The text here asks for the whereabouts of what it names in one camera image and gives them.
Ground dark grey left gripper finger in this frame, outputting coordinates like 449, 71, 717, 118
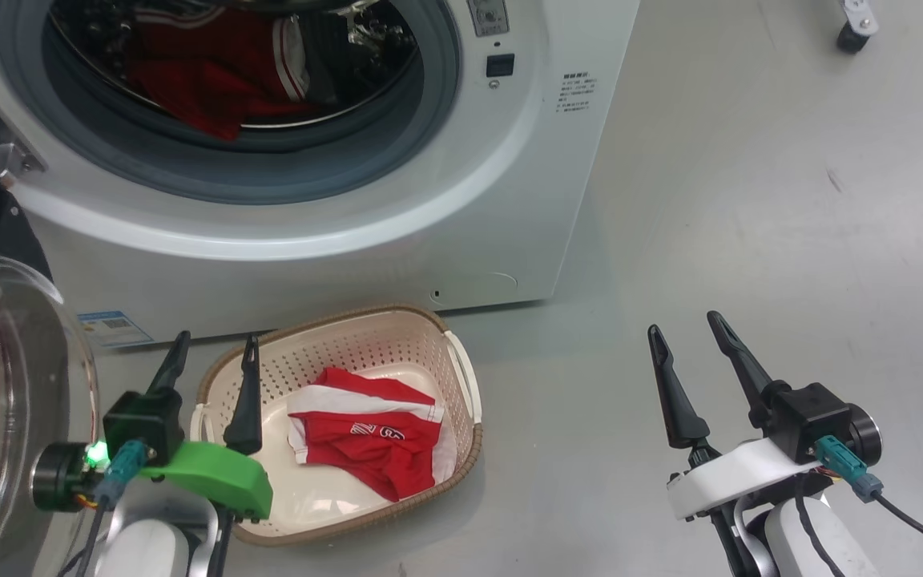
147, 330, 191, 396
224, 335, 264, 456

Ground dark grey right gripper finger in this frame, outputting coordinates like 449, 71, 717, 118
707, 311, 787, 427
648, 325, 711, 450

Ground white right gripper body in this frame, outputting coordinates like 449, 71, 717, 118
667, 437, 819, 520

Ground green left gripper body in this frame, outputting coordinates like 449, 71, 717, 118
139, 441, 274, 522

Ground red shorts with white band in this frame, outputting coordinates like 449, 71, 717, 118
287, 367, 458, 503

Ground red jersey with striped trim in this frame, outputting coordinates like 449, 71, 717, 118
121, 4, 322, 143

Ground cream perforated laundry basket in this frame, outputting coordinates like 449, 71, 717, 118
191, 303, 484, 547

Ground white front-load washing machine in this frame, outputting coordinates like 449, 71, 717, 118
0, 0, 640, 349

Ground blue energy label sticker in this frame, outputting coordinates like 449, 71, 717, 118
77, 311, 154, 348

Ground metal cart leg with caster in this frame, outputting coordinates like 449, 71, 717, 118
836, 0, 881, 55

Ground grey warning sticker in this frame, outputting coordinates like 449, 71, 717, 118
467, 0, 510, 37

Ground black right arm loop cable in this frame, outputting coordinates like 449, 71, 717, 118
794, 477, 847, 577

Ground teal left camera connector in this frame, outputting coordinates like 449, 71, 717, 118
93, 439, 148, 507

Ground teal camera connector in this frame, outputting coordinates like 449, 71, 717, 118
93, 439, 148, 507
814, 435, 885, 503

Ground teal right camera connector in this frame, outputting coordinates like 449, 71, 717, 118
814, 435, 885, 503

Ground black left camera cable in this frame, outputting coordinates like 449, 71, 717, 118
69, 497, 110, 577

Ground black camera cable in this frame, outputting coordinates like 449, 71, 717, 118
870, 490, 923, 562
69, 497, 110, 577

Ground black right camera cable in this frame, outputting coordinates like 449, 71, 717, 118
870, 490, 923, 562

